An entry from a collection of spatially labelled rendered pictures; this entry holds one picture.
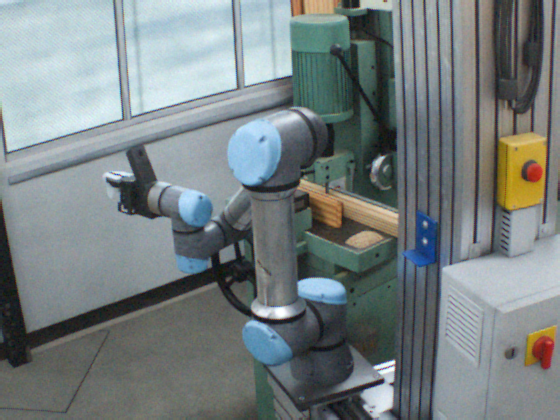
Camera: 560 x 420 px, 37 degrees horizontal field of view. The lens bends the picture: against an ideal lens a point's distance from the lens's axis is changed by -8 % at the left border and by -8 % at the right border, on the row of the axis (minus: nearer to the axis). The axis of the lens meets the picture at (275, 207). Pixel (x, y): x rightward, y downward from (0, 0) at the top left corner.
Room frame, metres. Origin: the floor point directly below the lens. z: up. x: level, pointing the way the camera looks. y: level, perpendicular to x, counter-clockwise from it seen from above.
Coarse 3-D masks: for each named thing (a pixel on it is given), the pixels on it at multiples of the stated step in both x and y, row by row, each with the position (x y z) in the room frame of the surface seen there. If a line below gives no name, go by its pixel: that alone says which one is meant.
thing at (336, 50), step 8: (336, 48) 2.41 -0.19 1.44; (336, 56) 2.44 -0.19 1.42; (344, 64) 2.44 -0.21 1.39; (352, 80) 2.47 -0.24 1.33; (360, 88) 2.48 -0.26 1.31; (368, 104) 2.50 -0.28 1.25; (376, 112) 2.52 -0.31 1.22; (376, 120) 2.53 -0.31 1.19; (384, 128) 2.54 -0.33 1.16; (384, 136) 2.55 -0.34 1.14; (392, 136) 2.53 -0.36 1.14; (384, 144) 2.54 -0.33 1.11; (392, 144) 2.53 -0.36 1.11
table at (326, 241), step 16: (320, 224) 2.47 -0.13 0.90; (352, 224) 2.45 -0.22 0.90; (304, 240) 2.42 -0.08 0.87; (320, 240) 2.37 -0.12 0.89; (336, 240) 2.35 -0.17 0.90; (384, 240) 2.33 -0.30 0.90; (320, 256) 2.37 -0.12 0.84; (336, 256) 2.32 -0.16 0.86; (352, 256) 2.27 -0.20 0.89; (368, 256) 2.27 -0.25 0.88; (384, 256) 2.32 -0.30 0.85
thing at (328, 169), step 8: (336, 152) 2.61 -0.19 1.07; (344, 152) 2.61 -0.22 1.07; (352, 152) 2.61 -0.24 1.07; (320, 160) 2.55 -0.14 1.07; (328, 160) 2.55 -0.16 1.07; (336, 160) 2.56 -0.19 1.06; (344, 160) 2.58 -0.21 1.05; (312, 168) 2.56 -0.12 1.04; (320, 168) 2.53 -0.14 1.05; (328, 168) 2.54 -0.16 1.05; (336, 168) 2.56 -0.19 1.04; (344, 168) 2.58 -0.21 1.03; (312, 176) 2.56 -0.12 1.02; (320, 176) 2.53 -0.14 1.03; (328, 176) 2.54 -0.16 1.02; (336, 176) 2.56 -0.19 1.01; (344, 176) 2.58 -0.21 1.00
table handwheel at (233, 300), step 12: (252, 240) 2.31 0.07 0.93; (240, 252) 2.38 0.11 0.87; (216, 264) 2.46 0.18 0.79; (240, 264) 2.36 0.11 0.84; (252, 264) 2.38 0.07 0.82; (216, 276) 2.45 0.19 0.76; (240, 276) 2.34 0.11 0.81; (252, 276) 2.35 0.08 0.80; (228, 288) 2.43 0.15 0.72; (228, 300) 2.41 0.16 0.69; (240, 312) 2.37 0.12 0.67
